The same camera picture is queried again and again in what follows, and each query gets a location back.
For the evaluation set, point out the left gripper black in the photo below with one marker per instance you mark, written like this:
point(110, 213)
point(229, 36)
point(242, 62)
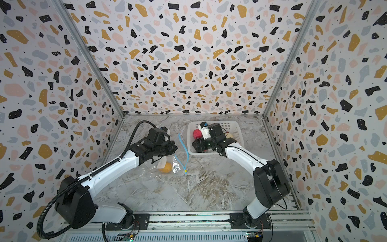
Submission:
point(172, 149)

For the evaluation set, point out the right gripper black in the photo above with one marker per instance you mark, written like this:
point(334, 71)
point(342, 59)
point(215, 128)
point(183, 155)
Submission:
point(203, 143)

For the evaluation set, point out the black toy avocado front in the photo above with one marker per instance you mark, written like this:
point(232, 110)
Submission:
point(200, 146)

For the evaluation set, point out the white plastic basket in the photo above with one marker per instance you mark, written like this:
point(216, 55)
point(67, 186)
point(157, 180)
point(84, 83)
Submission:
point(231, 127)

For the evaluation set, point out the pink toy fruit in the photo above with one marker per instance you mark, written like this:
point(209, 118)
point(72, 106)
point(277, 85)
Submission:
point(197, 134)

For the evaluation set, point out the clear zip top bag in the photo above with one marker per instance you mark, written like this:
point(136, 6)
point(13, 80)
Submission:
point(179, 159)

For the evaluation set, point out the yellow toy potato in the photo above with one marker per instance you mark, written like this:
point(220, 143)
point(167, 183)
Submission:
point(167, 168)

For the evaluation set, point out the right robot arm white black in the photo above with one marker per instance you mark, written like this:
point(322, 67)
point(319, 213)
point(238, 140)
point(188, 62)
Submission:
point(270, 181)

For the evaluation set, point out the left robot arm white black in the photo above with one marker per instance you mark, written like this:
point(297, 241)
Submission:
point(78, 206)

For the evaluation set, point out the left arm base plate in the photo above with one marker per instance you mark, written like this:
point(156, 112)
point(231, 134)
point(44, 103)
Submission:
point(131, 223)

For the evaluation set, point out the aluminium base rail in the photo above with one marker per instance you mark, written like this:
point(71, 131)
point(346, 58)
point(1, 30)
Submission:
point(206, 226)

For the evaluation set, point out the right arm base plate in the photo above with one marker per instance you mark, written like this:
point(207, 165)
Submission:
point(244, 221)

